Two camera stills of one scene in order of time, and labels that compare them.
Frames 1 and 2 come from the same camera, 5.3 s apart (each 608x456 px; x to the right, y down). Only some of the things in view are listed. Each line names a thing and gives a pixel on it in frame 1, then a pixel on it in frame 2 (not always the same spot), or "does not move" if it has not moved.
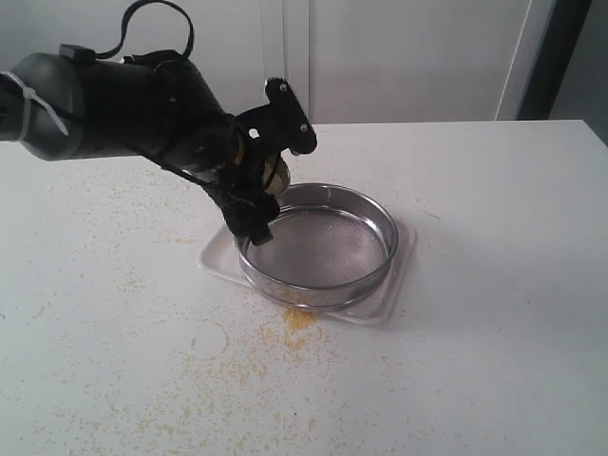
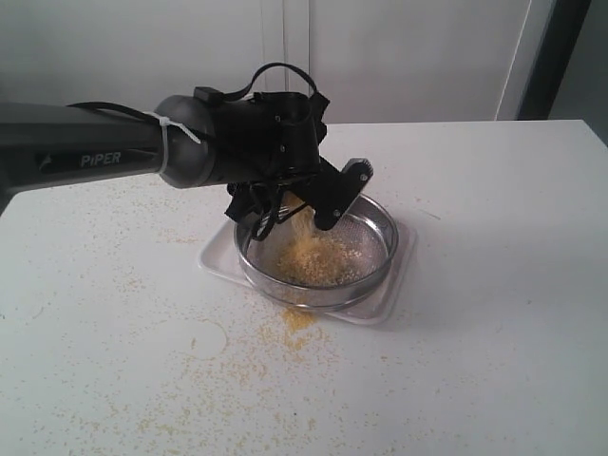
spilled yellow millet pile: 296,321 does not move
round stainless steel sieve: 332,247 does not move
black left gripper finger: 281,124 to 336,190
